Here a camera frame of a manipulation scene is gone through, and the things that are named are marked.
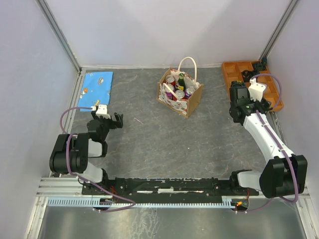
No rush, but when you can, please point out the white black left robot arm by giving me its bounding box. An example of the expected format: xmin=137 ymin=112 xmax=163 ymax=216
xmin=49 ymin=112 xmax=123 ymax=194

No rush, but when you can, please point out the black rolled belt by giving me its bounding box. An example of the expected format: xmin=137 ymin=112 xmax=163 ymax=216
xmin=241 ymin=70 xmax=259 ymax=83

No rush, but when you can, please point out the red Coke can back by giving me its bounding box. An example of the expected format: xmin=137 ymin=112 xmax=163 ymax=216
xmin=164 ymin=74 xmax=175 ymax=86

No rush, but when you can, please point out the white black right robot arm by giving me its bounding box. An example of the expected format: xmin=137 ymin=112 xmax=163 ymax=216
xmin=228 ymin=79 xmax=308 ymax=202

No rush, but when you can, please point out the orange wooden divided tray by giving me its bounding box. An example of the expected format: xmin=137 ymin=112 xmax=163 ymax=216
xmin=221 ymin=60 xmax=285 ymax=112

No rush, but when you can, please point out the blue patterned cloth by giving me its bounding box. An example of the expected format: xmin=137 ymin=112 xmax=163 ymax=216
xmin=78 ymin=71 xmax=113 ymax=108

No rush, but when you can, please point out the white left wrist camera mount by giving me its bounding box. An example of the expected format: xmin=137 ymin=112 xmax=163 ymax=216
xmin=95 ymin=104 xmax=111 ymax=119

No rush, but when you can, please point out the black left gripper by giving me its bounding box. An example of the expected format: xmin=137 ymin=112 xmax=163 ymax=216
xmin=91 ymin=111 xmax=123 ymax=141

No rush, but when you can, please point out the red coke can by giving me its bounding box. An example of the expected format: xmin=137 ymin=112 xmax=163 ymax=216
xmin=173 ymin=90 xmax=185 ymax=101
xmin=164 ymin=74 xmax=175 ymax=86

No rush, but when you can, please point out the light blue slotted cable duct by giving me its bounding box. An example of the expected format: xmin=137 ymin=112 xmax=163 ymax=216
xmin=47 ymin=196 xmax=236 ymax=208

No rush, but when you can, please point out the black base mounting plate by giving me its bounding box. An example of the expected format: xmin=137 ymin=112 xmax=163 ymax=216
xmin=82 ymin=178 xmax=259 ymax=204

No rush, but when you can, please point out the green glass Perrier bottle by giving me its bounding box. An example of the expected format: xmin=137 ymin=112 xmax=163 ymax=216
xmin=175 ymin=73 xmax=186 ymax=91

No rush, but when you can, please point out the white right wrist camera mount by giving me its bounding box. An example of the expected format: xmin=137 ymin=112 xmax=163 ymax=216
xmin=248 ymin=78 xmax=267 ymax=101

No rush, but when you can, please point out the red Coke can front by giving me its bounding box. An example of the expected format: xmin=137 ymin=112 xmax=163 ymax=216
xmin=173 ymin=90 xmax=185 ymax=101

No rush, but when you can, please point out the burlap canvas tote bag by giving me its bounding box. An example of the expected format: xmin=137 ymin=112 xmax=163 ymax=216
xmin=156 ymin=57 xmax=203 ymax=118

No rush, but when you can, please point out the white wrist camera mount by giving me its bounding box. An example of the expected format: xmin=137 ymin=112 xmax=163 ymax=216
xmin=95 ymin=104 xmax=111 ymax=119
xmin=248 ymin=78 xmax=267 ymax=101

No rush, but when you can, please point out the aluminium frame rail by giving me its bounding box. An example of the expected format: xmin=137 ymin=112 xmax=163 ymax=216
xmin=36 ymin=177 xmax=111 ymax=199

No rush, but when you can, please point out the dark rolled tie corner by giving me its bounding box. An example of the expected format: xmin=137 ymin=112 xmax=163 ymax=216
xmin=252 ymin=57 xmax=268 ymax=72

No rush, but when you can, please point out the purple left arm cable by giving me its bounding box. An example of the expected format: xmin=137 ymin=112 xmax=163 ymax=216
xmin=60 ymin=106 xmax=137 ymax=213

